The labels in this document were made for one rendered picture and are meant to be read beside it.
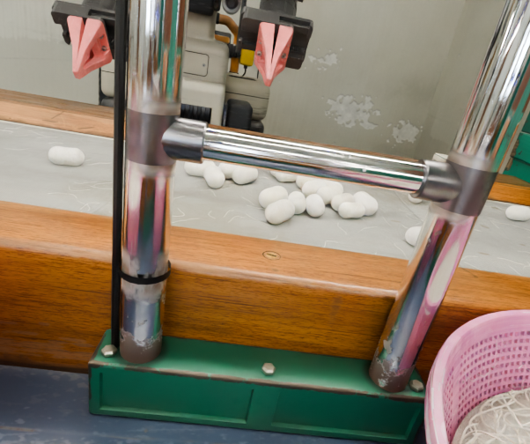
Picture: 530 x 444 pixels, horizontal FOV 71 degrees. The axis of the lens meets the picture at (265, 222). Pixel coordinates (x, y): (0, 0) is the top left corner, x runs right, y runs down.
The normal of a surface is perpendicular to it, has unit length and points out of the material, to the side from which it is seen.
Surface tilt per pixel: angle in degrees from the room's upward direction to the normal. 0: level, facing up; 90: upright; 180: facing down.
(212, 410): 90
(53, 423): 0
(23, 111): 45
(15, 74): 90
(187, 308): 90
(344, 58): 90
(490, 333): 75
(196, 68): 98
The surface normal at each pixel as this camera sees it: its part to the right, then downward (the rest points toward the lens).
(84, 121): 0.14, -0.36
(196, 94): 0.09, 0.54
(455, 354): 0.73, 0.14
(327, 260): 0.17, -0.91
